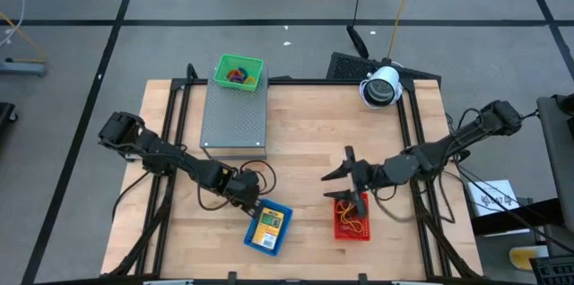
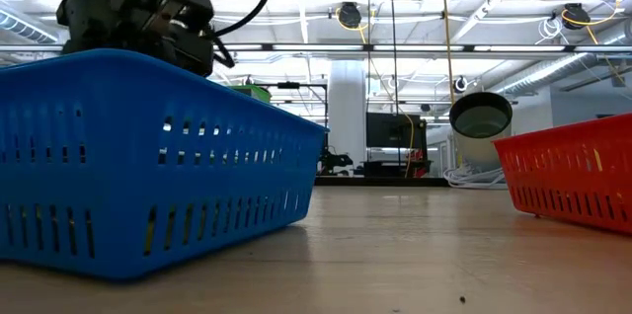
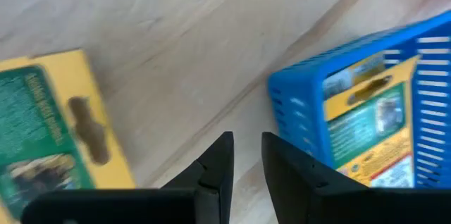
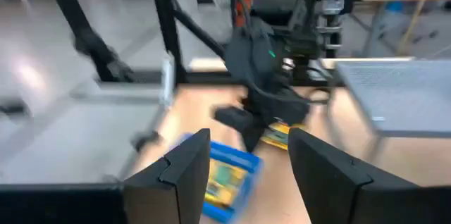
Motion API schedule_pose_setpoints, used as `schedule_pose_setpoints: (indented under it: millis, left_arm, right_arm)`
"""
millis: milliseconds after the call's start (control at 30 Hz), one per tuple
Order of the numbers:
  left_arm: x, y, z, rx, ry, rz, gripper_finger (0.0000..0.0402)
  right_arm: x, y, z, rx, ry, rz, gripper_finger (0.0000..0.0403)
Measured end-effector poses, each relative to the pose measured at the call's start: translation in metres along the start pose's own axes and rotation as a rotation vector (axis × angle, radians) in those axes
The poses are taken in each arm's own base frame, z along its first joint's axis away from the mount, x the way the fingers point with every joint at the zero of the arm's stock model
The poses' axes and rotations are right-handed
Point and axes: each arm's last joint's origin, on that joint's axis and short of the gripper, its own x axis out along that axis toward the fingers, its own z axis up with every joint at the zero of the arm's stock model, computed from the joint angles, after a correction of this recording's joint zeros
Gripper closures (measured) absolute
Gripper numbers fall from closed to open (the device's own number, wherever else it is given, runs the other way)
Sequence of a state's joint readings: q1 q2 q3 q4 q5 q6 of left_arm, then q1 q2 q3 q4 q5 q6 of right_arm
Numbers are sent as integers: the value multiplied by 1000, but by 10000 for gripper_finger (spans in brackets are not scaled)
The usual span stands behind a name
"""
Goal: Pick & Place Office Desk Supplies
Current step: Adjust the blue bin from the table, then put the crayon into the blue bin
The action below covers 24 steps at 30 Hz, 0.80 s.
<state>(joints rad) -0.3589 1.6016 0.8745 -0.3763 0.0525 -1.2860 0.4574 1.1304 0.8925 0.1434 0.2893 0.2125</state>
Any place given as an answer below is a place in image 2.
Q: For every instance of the black monitor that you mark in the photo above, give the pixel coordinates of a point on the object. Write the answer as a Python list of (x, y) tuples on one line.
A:
[(395, 131)]

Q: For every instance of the black aluminium table frame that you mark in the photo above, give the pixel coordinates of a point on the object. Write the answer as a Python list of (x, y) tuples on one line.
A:
[(380, 181)]

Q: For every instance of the black background robot arm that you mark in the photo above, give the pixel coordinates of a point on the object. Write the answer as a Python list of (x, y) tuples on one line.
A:
[(336, 161)]

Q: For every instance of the blue plastic basket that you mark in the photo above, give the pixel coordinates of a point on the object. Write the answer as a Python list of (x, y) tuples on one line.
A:
[(148, 180)]

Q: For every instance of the red plastic basket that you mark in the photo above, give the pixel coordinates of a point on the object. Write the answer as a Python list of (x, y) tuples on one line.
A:
[(568, 180)]

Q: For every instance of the overhead light bar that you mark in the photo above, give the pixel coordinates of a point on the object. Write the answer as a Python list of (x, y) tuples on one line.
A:
[(321, 48)]

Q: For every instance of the white building column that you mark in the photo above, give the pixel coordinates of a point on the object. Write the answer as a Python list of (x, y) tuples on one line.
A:
[(345, 97)]

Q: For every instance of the silver ventilation duct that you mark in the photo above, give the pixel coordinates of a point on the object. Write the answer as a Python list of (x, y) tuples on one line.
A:
[(543, 74), (24, 27)]

